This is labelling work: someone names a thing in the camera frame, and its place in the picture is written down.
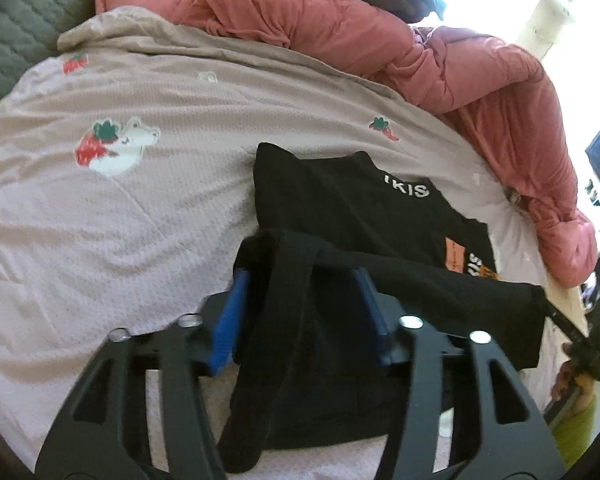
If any cream sheet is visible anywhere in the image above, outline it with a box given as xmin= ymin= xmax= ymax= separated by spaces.
xmin=545 ymin=280 xmax=591 ymax=341

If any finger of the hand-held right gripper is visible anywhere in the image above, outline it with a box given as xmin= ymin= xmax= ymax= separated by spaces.
xmin=542 ymin=297 xmax=588 ymax=348

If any green quilted mattress pad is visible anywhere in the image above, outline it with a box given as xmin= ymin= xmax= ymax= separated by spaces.
xmin=0 ymin=0 xmax=103 ymax=118

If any green clothing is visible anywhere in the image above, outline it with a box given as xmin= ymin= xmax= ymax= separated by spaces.
xmin=550 ymin=395 xmax=598 ymax=466

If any pink duvet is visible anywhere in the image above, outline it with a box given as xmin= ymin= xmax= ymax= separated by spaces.
xmin=95 ymin=0 xmax=598 ymax=288

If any person's right hand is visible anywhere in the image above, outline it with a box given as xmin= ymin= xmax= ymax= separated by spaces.
xmin=550 ymin=342 xmax=596 ymax=418

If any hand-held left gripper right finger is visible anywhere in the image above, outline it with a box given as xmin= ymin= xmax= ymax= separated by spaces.
xmin=352 ymin=266 xmax=566 ymax=480

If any black long-sleeve shirt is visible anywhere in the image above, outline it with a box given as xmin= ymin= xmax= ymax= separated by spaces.
xmin=217 ymin=142 xmax=548 ymax=476

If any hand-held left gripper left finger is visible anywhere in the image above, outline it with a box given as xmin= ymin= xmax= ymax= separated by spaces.
xmin=34 ymin=267 xmax=253 ymax=480

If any pink printed bed sheet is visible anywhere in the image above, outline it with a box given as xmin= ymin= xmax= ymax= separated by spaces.
xmin=0 ymin=5 xmax=556 ymax=471

